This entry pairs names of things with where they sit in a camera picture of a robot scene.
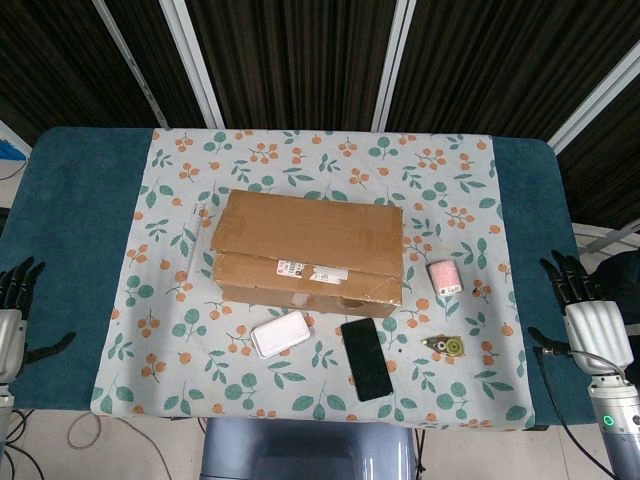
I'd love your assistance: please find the grey-blue robot torso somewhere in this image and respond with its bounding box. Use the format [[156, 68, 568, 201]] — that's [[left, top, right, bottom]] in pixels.
[[199, 417, 419, 480]]

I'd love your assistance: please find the correction tape dispenser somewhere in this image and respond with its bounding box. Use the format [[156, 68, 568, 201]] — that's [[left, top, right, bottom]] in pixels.
[[421, 335, 466, 358]]

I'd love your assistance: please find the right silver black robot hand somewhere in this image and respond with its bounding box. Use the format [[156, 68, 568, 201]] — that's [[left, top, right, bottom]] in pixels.
[[528, 248, 635, 377]]

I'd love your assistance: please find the white plastic case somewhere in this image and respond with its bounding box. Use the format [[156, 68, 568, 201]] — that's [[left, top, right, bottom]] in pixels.
[[249, 310, 311, 360]]

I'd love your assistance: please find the blue plastic object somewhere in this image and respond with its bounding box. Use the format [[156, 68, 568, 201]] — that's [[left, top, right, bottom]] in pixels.
[[0, 119, 26, 162]]

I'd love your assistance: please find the wide white frame post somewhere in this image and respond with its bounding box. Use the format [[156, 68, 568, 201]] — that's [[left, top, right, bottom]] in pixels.
[[547, 47, 640, 154], [159, 0, 224, 129], [372, 0, 416, 132]]

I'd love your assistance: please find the teal table cover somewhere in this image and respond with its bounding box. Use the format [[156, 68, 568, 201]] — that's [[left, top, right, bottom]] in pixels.
[[0, 125, 574, 429]]

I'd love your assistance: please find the thin white frame post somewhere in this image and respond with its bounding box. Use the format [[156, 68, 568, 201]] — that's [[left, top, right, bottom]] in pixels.
[[92, 0, 169, 129]]

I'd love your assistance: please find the brown cardboard box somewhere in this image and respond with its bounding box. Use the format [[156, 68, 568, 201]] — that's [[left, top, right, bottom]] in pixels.
[[209, 188, 405, 320]]

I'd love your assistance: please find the black smartphone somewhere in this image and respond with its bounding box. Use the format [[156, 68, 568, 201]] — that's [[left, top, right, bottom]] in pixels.
[[340, 316, 394, 403]]

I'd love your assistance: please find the black bag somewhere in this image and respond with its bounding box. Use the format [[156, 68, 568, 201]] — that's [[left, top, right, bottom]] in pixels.
[[594, 249, 640, 321]]

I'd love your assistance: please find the transparent plastic ruler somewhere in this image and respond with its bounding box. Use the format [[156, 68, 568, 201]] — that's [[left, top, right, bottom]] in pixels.
[[182, 202, 209, 281]]

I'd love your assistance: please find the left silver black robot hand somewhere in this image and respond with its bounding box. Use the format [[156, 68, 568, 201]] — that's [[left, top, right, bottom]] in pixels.
[[0, 256, 77, 389]]

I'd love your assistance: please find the floral printed tablecloth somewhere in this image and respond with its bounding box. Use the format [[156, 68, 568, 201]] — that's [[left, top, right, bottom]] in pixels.
[[90, 127, 536, 431]]

